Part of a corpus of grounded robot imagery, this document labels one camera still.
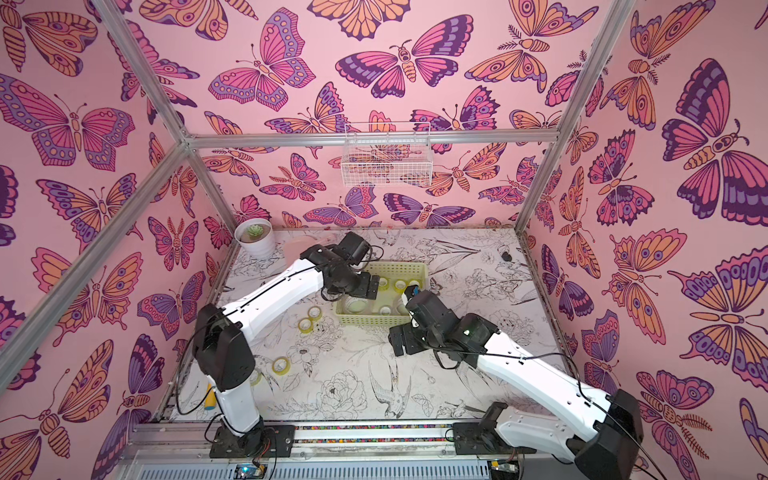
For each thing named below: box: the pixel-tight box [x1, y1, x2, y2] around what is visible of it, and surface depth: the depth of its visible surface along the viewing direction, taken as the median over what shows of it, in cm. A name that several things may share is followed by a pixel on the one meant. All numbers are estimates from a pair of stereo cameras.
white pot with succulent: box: [234, 218, 275, 256], surface depth 108 cm
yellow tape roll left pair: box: [298, 317, 314, 334], surface depth 96 cm
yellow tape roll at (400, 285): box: [394, 279, 407, 294], surface depth 105 cm
